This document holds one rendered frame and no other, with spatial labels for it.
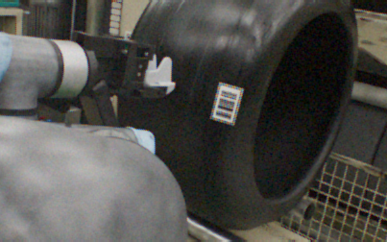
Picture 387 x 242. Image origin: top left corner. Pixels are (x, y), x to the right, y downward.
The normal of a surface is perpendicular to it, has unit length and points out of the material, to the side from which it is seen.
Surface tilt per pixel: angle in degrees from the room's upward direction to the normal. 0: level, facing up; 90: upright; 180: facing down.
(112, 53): 90
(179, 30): 61
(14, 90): 81
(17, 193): 38
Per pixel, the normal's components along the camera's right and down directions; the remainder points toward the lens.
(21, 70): 0.78, 0.18
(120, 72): -0.61, 0.04
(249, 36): 0.18, -0.10
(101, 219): 0.74, -0.37
